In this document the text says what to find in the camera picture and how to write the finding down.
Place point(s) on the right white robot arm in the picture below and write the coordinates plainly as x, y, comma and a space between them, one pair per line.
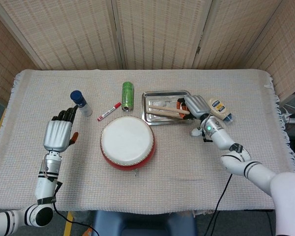
238, 164

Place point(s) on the green drink can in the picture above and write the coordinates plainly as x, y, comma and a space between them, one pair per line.
127, 96

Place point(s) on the small white green bottle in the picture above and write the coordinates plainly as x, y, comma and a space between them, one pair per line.
195, 132

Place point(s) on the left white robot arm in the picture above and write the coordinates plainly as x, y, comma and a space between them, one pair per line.
45, 184

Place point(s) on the wooden drumstick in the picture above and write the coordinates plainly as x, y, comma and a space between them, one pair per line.
162, 113
167, 109

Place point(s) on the bamboo folding screen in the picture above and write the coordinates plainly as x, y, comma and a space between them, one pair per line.
76, 32

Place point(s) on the beige woven tablecloth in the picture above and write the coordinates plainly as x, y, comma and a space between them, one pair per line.
137, 189

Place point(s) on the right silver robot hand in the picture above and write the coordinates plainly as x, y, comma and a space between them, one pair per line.
197, 107

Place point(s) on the white power strip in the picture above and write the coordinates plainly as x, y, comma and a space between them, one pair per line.
292, 120

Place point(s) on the stainless steel tray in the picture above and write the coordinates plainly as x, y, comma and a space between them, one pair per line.
162, 97

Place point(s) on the red marker pen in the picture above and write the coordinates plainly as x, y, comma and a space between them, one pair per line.
108, 111

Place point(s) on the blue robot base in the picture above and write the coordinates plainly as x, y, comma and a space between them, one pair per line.
142, 223

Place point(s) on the white bottle blue cap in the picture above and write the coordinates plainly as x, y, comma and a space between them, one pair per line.
82, 100

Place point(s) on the mayonnaise squeeze bottle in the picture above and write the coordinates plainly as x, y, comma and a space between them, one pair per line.
220, 107

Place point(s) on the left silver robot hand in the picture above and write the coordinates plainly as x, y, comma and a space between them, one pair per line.
57, 135

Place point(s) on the red drum white skin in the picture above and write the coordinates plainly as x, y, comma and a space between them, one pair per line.
126, 140

